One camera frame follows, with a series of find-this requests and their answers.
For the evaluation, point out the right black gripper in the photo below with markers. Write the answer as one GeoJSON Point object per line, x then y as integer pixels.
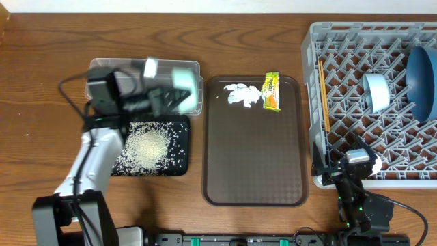
{"type": "Point", "coordinates": [318, 165]}

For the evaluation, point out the grey dishwasher rack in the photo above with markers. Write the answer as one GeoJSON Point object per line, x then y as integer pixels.
{"type": "Point", "coordinates": [355, 73]}

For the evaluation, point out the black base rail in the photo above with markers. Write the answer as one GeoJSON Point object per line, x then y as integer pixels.
{"type": "Point", "coordinates": [256, 240]}

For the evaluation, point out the spilled rice pile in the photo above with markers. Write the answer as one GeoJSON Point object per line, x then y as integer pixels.
{"type": "Point", "coordinates": [150, 148]}

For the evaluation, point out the black plastic tray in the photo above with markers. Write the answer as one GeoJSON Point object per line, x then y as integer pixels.
{"type": "Point", "coordinates": [181, 150]}

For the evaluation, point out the dark blue plate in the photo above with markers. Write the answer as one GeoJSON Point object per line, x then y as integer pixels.
{"type": "Point", "coordinates": [421, 77]}

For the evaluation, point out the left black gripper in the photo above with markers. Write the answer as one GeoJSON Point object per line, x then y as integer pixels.
{"type": "Point", "coordinates": [151, 98]}

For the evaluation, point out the pink white cup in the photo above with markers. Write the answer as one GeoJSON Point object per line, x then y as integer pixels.
{"type": "Point", "coordinates": [377, 166]}

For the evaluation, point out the light blue small bowl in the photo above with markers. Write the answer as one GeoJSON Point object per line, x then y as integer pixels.
{"type": "Point", "coordinates": [379, 95]}

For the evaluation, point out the white tissue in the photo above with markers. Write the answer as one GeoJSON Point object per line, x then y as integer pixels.
{"type": "Point", "coordinates": [239, 92]}

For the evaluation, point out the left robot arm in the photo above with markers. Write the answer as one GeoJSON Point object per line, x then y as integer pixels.
{"type": "Point", "coordinates": [77, 214]}

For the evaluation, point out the clear plastic bin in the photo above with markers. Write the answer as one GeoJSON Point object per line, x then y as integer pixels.
{"type": "Point", "coordinates": [170, 65]}

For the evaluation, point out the mint green rice bowl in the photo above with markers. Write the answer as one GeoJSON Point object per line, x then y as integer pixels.
{"type": "Point", "coordinates": [184, 79]}

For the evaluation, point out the brown serving tray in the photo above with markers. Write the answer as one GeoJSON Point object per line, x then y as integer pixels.
{"type": "Point", "coordinates": [254, 156]}

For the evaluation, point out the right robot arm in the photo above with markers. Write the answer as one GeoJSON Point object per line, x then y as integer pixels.
{"type": "Point", "coordinates": [367, 216]}

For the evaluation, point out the yellow green snack wrapper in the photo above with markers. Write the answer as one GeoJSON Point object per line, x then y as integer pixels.
{"type": "Point", "coordinates": [270, 91]}

